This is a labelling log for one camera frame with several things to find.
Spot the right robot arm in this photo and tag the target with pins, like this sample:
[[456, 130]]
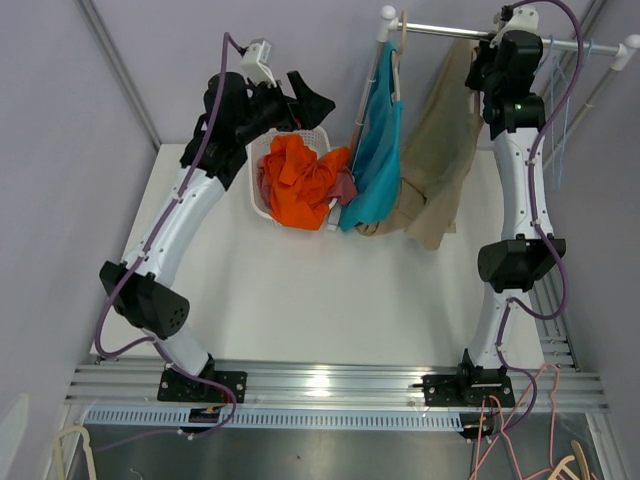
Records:
[[528, 248]]

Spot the metal clothes rack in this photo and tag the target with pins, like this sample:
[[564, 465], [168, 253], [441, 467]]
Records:
[[621, 53]]

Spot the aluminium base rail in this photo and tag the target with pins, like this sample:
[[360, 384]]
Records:
[[275, 395]]

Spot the pink hanger on floor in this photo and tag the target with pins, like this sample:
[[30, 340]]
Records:
[[509, 422]]

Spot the wooden hanger on floor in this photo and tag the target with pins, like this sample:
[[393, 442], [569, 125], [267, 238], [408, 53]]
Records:
[[574, 466]]

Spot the pink t shirt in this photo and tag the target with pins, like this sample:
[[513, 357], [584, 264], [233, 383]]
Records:
[[316, 185]]

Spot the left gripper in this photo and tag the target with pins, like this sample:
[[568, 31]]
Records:
[[309, 110]]

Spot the teal t shirt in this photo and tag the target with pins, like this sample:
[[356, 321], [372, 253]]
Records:
[[376, 168]]

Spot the orange t shirt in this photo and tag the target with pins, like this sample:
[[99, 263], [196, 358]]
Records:
[[292, 151]]

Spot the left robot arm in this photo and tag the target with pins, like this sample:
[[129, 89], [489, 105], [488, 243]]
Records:
[[139, 288]]

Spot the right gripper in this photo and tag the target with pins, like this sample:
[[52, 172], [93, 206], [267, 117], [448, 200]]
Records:
[[472, 80]]

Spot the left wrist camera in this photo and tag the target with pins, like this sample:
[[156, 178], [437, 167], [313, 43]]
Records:
[[255, 63]]

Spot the beige t shirt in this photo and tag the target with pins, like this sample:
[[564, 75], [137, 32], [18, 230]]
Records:
[[437, 156]]

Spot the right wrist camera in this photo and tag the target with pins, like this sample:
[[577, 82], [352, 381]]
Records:
[[523, 18]]

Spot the blue wire hanger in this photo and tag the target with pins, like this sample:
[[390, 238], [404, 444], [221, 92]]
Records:
[[588, 51], [558, 83]]

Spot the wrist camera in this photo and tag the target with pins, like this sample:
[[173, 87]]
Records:
[[255, 63], [523, 18]]

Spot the cream hanger on floor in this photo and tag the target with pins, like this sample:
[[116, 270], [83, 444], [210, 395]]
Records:
[[65, 443]]

